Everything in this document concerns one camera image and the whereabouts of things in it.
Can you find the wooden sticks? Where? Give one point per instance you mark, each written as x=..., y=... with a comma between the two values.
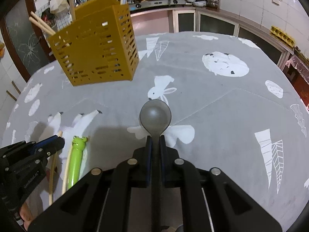
x=13, y=90

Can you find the yellow egg carton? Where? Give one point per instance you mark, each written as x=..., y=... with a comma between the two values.
x=282, y=35

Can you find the steel gas stove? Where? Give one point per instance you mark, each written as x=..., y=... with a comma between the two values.
x=157, y=3

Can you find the kitchen counter cabinet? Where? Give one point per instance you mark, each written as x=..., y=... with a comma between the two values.
x=217, y=21

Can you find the stack of white bowls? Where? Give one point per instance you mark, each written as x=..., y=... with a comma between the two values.
x=198, y=3

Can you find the plastic covered wooden board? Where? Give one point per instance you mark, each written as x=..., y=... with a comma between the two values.
x=299, y=60

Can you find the white hanging cloth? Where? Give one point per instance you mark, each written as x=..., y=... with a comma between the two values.
x=59, y=6

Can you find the yellow slotted utensil holder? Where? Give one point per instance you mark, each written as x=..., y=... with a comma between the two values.
x=96, y=41

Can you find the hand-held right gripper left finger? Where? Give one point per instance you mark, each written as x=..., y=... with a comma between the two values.
x=149, y=149

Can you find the glass jar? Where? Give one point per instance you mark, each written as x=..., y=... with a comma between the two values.
x=213, y=1

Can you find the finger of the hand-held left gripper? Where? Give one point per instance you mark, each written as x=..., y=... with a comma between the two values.
x=52, y=149
x=47, y=142

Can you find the person's left hand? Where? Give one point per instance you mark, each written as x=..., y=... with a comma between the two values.
x=24, y=215

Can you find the brown frosted glass door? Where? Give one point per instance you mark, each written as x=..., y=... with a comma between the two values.
x=21, y=41

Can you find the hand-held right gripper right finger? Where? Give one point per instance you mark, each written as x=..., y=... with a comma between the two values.
x=163, y=149

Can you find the grey spoon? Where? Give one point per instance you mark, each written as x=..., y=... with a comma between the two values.
x=155, y=116

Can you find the wooden chopstick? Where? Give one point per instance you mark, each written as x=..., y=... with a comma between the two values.
x=42, y=21
x=39, y=26
x=66, y=171
x=72, y=6
x=53, y=166

